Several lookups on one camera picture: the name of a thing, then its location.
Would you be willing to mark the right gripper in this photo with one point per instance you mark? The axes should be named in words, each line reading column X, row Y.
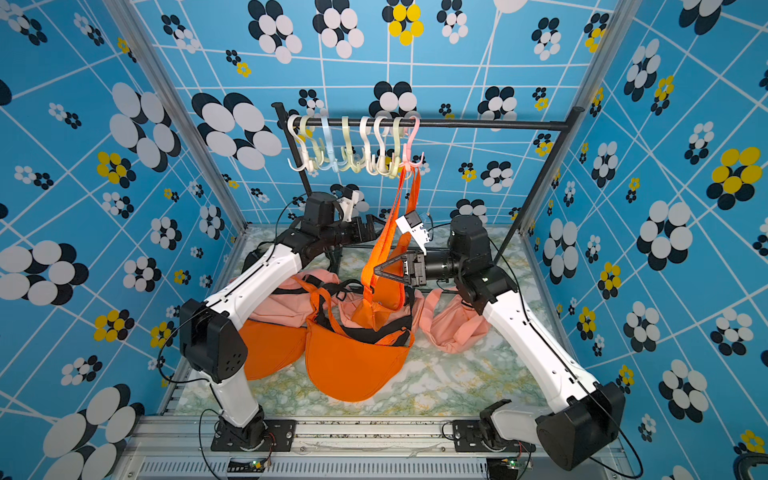
column 411, row 262

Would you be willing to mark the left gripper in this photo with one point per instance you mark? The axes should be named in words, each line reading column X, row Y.
column 362, row 236

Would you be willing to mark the black sling bag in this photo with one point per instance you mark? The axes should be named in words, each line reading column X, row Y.
column 340, row 308

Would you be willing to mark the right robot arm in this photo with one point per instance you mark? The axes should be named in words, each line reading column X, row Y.
column 584, row 415

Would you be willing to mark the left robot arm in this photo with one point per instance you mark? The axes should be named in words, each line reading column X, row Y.
column 210, row 331

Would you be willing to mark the light blue hook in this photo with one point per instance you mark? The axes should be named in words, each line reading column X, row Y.
column 330, row 161

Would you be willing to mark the white hook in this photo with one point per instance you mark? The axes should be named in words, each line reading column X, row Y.
column 307, row 164
column 369, row 160
column 383, row 164

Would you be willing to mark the pink hook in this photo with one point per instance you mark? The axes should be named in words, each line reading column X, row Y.
column 410, row 163

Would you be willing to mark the black clothes rack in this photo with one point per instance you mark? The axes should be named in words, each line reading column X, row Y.
column 495, row 158

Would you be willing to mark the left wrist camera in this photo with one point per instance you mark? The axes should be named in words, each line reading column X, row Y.
column 348, row 202

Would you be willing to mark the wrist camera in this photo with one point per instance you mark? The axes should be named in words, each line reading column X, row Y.
column 411, row 223
column 348, row 202

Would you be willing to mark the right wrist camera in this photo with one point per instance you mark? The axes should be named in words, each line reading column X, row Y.
column 411, row 223

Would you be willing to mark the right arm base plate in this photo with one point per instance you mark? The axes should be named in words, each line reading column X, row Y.
column 478, row 436

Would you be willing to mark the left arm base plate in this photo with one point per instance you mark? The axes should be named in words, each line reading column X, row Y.
column 274, row 435

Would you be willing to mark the aluminium frame rail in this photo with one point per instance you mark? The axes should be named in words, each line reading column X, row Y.
column 178, row 447

